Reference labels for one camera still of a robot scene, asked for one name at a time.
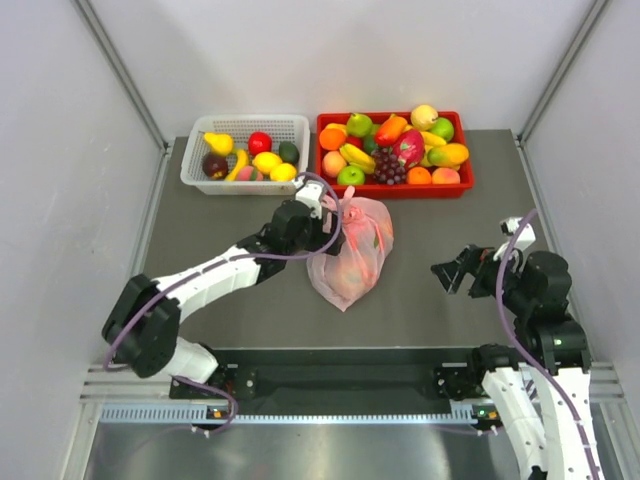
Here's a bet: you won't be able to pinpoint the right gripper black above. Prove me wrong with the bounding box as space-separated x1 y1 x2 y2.
431 242 533 313

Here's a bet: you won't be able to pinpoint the pink plastic bag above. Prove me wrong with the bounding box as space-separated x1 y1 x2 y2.
306 186 394 312

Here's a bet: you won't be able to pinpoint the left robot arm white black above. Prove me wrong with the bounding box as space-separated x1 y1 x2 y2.
102 200 344 397

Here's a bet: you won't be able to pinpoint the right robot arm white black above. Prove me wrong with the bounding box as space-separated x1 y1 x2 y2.
431 245 604 479

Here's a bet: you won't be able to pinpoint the orange fruit upper left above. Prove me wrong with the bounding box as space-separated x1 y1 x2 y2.
318 128 347 151

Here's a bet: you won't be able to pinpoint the orange fruit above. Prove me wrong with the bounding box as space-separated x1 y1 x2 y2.
406 166 432 185
318 128 347 151

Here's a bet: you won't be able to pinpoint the orange fruit lower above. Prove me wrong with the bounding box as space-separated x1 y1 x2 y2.
406 166 432 185

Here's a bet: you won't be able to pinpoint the pink dragon fruit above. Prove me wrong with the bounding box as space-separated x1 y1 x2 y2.
392 129 425 170

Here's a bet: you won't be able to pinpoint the green apple lower left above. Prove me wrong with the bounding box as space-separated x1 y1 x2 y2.
336 165 366 186

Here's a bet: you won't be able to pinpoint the green apple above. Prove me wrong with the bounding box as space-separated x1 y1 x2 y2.
429 116 455 143
336 165 366 186

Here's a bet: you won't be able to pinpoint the peach in tray left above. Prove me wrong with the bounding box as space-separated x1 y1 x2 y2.
321 151 348 178

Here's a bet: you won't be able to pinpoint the peach in tray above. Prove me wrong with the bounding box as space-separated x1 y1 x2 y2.
432 167 461 185
321 151 348 178

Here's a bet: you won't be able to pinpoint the yellow lemon lower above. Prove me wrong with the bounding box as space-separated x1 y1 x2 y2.
269 163 298 182

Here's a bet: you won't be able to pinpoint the yellow lemon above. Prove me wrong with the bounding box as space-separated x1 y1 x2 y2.
252 152 283 176
269 163 298 182

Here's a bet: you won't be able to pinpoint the yellow starfruit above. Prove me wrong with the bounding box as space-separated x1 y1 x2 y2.
339 143 376 175

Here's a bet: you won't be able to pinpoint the red plastic tray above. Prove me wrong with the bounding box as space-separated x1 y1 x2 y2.
315 111 475 199

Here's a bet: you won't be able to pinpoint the purple grapes in tray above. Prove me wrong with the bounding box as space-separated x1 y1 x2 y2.
372 148 407 186

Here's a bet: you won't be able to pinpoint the dark green avocado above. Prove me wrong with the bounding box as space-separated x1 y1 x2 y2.
278 141 300 165

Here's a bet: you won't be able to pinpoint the yellow lemon upper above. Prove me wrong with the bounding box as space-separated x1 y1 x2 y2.
252 152 283 176

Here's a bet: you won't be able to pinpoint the peach in tray right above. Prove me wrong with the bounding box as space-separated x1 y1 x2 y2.
432 167 461 185

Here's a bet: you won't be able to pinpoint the pink peach in basket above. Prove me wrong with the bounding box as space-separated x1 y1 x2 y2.
236 166 264 182

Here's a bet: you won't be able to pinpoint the green pear in tray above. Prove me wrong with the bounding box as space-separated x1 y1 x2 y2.
346 112 373 138

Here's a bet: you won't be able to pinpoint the yellow banana in basket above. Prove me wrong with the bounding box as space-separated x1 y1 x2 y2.
225 149 250 182

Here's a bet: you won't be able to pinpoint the red apple in basket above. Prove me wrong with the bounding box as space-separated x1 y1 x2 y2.
248 131 272 156

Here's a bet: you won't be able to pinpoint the yellow green mango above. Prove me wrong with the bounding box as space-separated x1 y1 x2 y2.
427 143 470 168

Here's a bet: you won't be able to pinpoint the red orange mango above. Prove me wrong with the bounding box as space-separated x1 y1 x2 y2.
374 114 408 147

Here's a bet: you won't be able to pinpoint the white plastic basket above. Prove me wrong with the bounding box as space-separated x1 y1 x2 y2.
180 114 310 195

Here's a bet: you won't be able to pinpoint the dark purple mangosteen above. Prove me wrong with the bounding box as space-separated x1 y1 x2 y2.
201 153 229 180

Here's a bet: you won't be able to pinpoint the yellow banana in tray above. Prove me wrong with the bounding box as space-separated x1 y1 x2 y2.
420 131 447 147

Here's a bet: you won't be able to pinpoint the yellow pear in basket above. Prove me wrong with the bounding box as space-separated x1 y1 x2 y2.
203 132 235 157

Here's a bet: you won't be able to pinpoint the green apple upper right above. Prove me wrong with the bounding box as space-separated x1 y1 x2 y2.
429 116 455 143

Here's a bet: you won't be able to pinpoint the yellow pear in tray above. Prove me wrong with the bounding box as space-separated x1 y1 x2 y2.
410 104 439 131

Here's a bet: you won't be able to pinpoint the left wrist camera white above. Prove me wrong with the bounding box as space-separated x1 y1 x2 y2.
293 179 326 219

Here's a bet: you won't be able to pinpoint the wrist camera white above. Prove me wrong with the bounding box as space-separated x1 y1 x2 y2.
493 217 536 261
293 179 326 219

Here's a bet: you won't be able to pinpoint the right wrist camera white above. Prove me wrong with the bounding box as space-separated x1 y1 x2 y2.
493 217 536 261

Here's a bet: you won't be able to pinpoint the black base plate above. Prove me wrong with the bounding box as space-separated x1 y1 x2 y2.
168 364 496 402

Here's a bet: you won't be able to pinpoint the grey slotted cable duct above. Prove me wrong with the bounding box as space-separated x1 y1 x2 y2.
100 404 478 425

